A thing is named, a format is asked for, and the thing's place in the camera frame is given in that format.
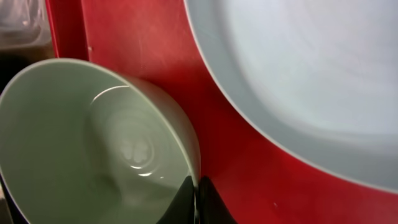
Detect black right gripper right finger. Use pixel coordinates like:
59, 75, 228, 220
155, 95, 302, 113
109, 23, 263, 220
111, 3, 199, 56
198, 176, 237, 224

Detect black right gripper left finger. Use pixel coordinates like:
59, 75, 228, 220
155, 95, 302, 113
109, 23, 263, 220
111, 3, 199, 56
157, 176, 195, 224

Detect green bowl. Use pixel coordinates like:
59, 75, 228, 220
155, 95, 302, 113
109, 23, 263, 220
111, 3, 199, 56
1, 58, 200, 223

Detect light blue plate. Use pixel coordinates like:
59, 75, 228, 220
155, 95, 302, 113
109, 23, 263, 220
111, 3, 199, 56
185, 0, 397, 192

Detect red serving tray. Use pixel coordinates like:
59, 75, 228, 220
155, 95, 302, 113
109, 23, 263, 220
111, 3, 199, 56
46, 0, 397, 223

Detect clear plastic bin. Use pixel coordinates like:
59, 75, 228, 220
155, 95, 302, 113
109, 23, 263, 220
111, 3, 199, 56
1, 0, 52, 50

